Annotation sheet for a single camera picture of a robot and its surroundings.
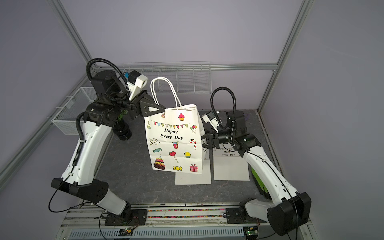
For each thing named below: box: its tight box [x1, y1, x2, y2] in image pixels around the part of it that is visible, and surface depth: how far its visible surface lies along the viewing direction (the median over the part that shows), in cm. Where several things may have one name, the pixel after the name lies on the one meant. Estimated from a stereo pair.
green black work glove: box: [251, 166, 272, 200], surface depth 84 cm
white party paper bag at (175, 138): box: [144, 77, 203, 174], surface depth 54 cm
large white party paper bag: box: [213, 146, 250, 181], surface depth 90 cm
